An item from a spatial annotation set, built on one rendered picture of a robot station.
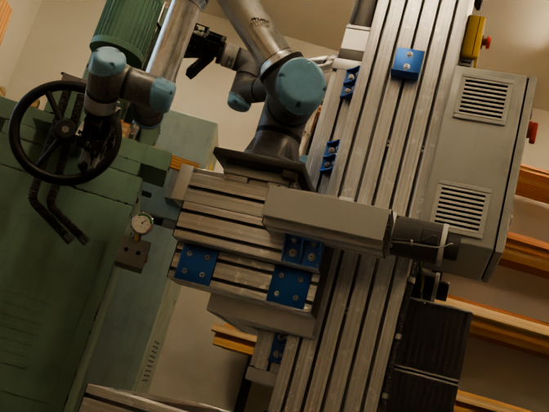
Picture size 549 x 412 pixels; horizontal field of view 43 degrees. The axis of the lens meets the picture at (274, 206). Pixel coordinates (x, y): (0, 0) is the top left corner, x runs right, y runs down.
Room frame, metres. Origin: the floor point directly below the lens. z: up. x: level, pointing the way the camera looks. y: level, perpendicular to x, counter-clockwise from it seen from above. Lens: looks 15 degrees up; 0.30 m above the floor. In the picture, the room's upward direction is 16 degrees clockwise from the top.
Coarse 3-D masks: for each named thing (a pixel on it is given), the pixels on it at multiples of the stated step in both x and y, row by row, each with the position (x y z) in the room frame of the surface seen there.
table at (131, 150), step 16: (0, 96) 1.92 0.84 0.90; (0, 112) 1.92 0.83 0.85; (32, 112) 1.93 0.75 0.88; (0, 128) 2.05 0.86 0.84; (48, 128) 1.90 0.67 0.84; (128, 144) 1.97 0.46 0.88; (144, 144) 1.98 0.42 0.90; (144, 160) 1.98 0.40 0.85; (160, 160) 1.99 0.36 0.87; (144, 176) 2.12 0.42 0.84; (160, 176) 2.06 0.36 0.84
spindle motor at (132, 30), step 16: (112, 0) 2.05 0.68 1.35; (128, 0) 2.03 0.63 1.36; (144, 0) 2.04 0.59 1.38; (160, 0) 2.09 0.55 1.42; (112, 16) 2.03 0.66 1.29; (128, 16) 2.03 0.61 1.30; (144, 16) 2.05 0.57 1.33; (96, 32) 2.06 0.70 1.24; (112, 32) 2.03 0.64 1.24; (128, 32) 2.03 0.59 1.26; (144, 32) 2.07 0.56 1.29; (96, 48) 2.09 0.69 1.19; (128, 48) 2.04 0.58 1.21; (144, 48) 2.09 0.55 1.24; (128, 64) 2.14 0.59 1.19
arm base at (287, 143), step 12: (264, 132) 1.60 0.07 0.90; (276, 132) 1.59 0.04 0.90; (288, 132) 1.59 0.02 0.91; (252, 144) 1.62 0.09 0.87; (264, 144) 1.58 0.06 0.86; (276, 144) 1.58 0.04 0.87; (288, 144) 1.60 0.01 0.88; (300, 144) 1.64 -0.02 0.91; (276, 156) 1.57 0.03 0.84; (288, 156) 1.60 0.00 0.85
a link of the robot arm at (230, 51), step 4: (228, 44) 1.98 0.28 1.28; (232, 44) 1.99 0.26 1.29; (224, 48) 1.98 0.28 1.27; (228, 48) 1.98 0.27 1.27; (232, 48) 1.98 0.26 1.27; (236, 48) 1.98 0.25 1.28; (224, 52) 1.98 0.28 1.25; (228, 52) 1.98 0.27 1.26; (232, 52) 1.98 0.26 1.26; (236, 52) 1.98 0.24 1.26; (224, 56) 1.98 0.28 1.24; (228, 56) 1.98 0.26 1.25; (232, 56) 1.98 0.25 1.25; (220, 60) 2.00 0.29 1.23; (224, 60) 1.99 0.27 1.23; (228, 60) 1.99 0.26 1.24; (232, 60) 1.99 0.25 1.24; (220, 64) 2.02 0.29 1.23; (224, 64) 2.01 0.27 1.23; (228, 64) 1.99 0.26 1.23; (232, 64) 2.00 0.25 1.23; (228, 68) 2.03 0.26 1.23
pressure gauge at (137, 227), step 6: (138, 216) 1.92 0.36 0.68; (144, 216) 1.93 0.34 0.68; (150, 216) 1.93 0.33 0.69; (132, 222) 1.92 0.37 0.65; (138, 222) 1.92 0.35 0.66; (144, 222) 1.93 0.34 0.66; (150, 222) 1.93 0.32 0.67; (132, 228) 1.92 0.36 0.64; (138, 228) 1.93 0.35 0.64; (144, 228) 1.93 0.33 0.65; (150, 228) 1.93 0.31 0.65; (138, 234) 1.94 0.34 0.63; (144, 234) 1.94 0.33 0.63; (138, 240) 1.95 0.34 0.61
